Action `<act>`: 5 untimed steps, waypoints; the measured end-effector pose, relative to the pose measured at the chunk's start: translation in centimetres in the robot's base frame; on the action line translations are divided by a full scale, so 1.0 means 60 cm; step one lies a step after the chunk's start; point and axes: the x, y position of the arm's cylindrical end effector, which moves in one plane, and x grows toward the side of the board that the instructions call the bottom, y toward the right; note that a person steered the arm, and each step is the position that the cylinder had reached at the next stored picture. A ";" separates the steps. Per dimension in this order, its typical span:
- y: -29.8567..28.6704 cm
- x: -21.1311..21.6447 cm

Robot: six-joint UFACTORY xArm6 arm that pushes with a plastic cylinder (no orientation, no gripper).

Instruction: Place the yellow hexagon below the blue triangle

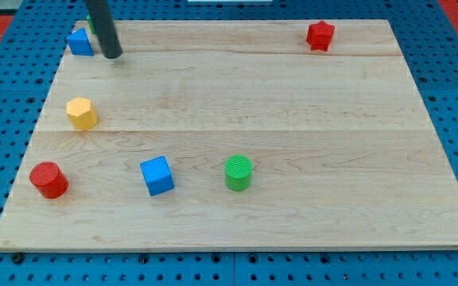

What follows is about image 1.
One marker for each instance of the yellow hexagon block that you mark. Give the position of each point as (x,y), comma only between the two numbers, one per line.
(81,113)

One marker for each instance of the blue triangle block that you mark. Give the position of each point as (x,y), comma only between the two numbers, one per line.
(79,43)

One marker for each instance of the green cylinder block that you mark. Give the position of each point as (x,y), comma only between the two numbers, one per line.
(238,172)

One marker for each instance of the blue cube block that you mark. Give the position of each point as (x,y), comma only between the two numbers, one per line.
(157,175)

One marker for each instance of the light wooden board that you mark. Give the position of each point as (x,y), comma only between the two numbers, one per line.
(344,154)

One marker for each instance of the red star block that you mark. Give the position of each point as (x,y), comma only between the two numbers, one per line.
(319,35)

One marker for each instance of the red cylinder block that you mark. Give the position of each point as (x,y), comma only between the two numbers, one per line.
(49,180)

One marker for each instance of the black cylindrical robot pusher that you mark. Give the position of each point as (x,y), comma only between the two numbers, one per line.
(104,26)

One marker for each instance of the green block behind pusher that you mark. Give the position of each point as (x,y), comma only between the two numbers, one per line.
(90,24)

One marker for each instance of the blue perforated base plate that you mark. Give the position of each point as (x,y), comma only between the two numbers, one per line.
(30,53)

